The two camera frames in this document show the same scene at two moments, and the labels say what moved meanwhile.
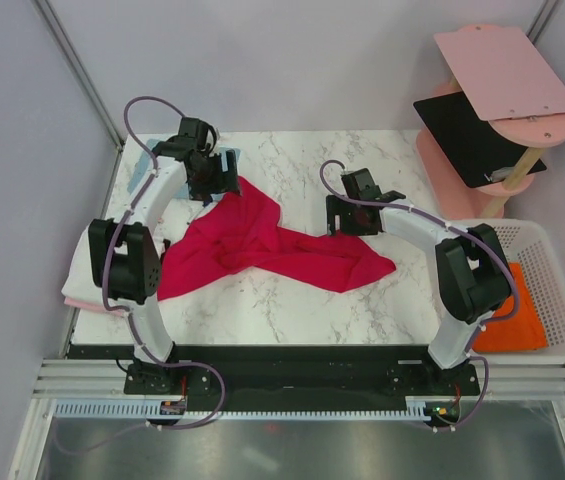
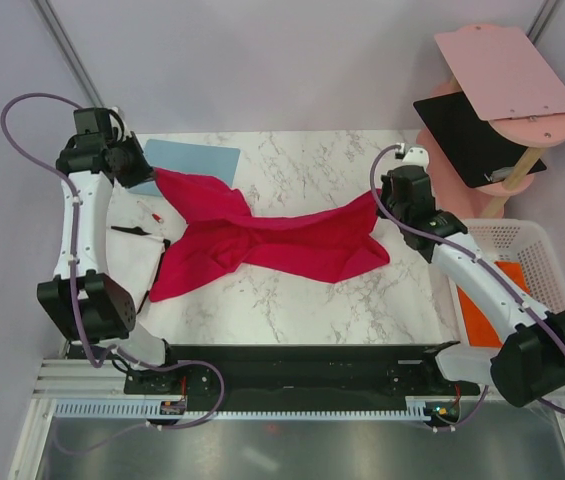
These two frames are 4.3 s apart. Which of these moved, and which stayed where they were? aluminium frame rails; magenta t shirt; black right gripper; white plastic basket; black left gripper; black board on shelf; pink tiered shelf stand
Moved: black left gripper; black right gripper; magenta t shirt
Stayed: white plastic basket; aluminium frame rails; pink tiered shelf stand; black board on shelf
